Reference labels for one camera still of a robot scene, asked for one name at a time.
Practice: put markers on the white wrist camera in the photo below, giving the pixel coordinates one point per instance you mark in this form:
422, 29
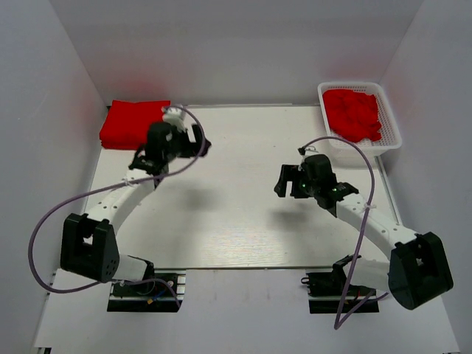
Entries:
174, 115
306, 152

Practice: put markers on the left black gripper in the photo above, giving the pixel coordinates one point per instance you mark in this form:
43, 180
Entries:
185, 136

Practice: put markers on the folded red t shirt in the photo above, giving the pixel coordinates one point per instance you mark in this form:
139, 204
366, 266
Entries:
122, 145

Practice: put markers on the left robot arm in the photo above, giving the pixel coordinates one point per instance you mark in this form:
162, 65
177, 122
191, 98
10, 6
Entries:
89, 241

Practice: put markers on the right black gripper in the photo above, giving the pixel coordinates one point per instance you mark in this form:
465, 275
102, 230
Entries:
290, 172

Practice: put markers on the white plastic basket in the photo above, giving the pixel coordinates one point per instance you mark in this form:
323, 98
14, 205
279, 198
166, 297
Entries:
390, 135

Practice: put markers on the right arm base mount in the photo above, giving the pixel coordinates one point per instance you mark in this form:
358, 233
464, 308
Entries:
324, 293

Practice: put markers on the red t shirt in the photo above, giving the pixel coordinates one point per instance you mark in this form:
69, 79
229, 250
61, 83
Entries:
131, 121
122, 145

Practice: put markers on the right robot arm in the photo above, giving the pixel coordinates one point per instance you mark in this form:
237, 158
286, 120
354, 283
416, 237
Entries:
416, 270

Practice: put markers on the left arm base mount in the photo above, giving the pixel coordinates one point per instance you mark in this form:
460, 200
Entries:
152, 297

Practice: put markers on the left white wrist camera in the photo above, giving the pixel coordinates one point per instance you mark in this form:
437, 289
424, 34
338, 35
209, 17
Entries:
174, 115

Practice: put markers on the red shirts pile in basket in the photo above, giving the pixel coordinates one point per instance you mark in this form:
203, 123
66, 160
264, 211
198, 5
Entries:
352, 115

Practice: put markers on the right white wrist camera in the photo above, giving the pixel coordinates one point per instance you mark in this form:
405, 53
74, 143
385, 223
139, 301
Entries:
306, 152

